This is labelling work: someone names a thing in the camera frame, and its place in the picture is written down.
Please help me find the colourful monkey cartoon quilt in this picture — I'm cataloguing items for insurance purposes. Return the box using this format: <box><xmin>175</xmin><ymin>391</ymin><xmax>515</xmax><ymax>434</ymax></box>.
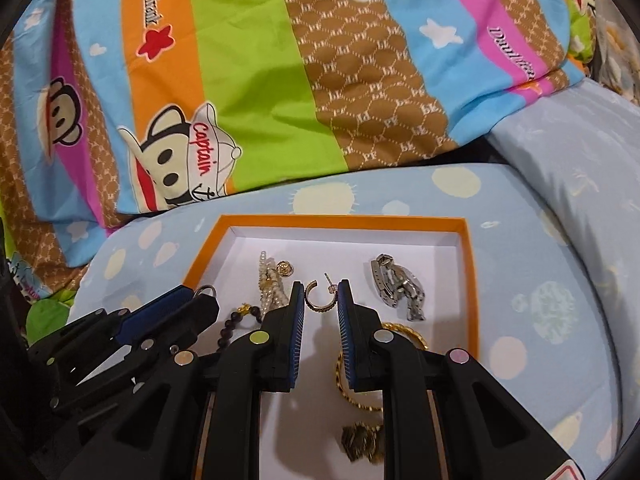
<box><xmin>1</xmin><ymin>0</ymin><xmax>582</xmax><ymax>301</ymax></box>

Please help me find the black gold beaded bracelet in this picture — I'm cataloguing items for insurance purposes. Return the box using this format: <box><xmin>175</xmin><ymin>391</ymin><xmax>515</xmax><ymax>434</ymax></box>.
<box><xmin>216</xmin><ymin>302</ymin><xmax>264</xmax><ymax>351</ymax></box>

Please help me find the gold braided cuff bangle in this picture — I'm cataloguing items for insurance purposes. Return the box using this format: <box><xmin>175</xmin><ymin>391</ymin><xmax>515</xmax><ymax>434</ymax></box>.
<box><xmin>335</xmin><ymin>322</ymin><xmax>428</xmax><ymax>413</ymax></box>

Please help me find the orange jewelry box tray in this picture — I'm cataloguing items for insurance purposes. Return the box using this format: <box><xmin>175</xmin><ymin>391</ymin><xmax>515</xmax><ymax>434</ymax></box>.
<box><xmin>184</xmin><ymin>214</ymin><xmax>480</xmax><ymax>479</ymax></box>

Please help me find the silver metal wristwatch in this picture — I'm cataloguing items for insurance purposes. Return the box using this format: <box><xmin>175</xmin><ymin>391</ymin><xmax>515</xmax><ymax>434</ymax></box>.
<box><xmin>370</xmin><ymin>254</ymin><xmax>425</xmax><ymax>322</ymax></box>

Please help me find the grey floral bedsheet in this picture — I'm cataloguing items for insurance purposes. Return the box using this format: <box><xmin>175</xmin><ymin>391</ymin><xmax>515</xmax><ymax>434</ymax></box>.
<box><xmin>596</xmin><ymin>0</ymin><xmax>640</xmax><ymax>105</ymax></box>

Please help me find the gold link wristwatch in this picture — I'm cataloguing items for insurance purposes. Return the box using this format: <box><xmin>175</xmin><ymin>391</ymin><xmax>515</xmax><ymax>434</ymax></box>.
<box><xmin>341</xmin><ymin>422</ymin><xmax>385</xmax><ymax>464</ymax></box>

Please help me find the gold hoop earring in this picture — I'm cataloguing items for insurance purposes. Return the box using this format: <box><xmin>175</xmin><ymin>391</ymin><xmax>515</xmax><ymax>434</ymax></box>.
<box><xmin>304</xmin><ymin>274</ymin><xmax>337</xmax><ymax>313</ymax></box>

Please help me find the pale blue plain duvet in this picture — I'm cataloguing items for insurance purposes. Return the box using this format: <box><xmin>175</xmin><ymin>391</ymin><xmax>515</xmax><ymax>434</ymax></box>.
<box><xmin>489</xmin><ymin>79</ymin><xmax>639</xmax><ymax>425</ymax></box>

